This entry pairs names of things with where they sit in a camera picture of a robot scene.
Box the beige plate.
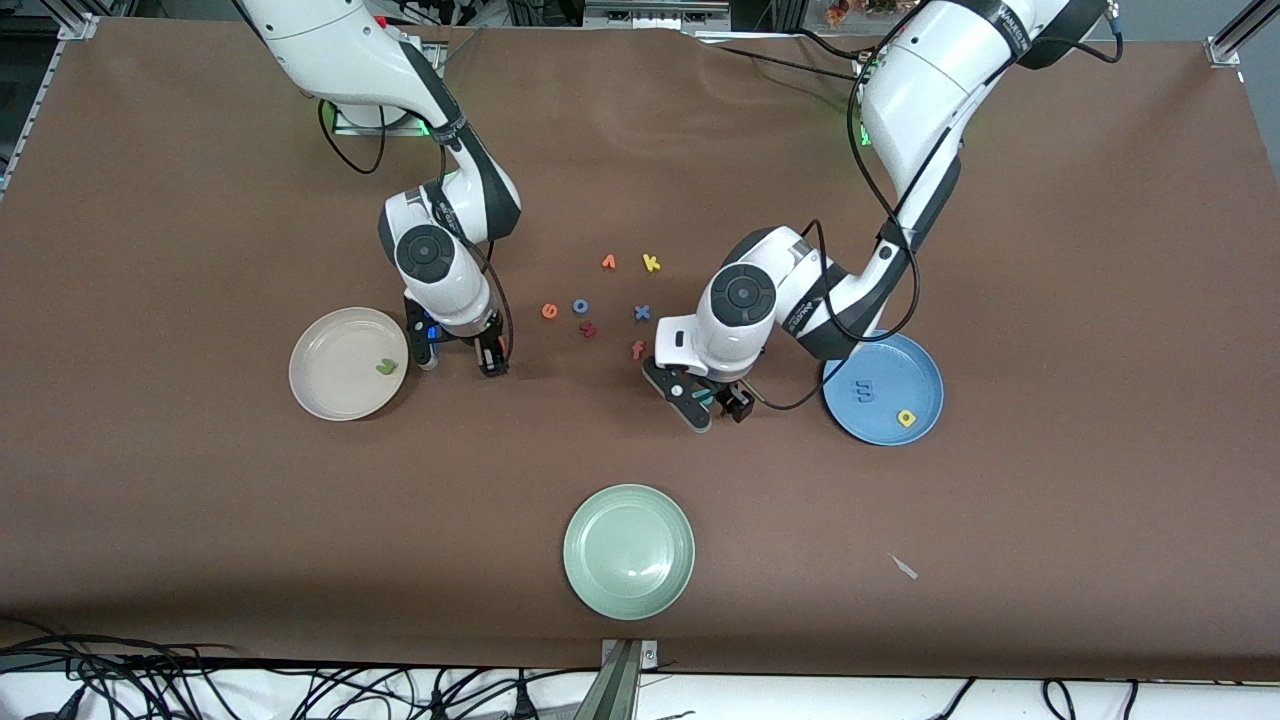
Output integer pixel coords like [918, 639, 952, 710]
[288, 307, 410, 422]

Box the blue plate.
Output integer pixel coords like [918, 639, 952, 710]
[822, 330, 945, 447]

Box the pale green plate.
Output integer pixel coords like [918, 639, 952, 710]
[563, 484, 696, 621]

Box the brown table cover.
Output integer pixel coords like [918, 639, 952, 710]
[0, 18, 1280, 683]

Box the grey metal box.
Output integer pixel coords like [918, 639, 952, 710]
[583, 0, 733, 31]

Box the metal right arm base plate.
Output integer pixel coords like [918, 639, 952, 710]
[333, 100, 441, 136]

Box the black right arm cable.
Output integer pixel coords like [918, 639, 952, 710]
[318, 98, 516, 366]

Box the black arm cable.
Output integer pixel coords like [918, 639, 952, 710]
[318, 98, 516, 366]
[745, 0, 1123, 411]

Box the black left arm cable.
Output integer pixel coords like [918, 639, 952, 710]
[745, 0, 1123, 411]

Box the thin black cable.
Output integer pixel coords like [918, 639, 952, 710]
[680, 28, 871, 86]

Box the aluminium profile bracket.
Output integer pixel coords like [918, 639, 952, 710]
[572, 638, 659, 720]

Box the aluminium side rail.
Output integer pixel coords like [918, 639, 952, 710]
[0, 40, 66, 196]

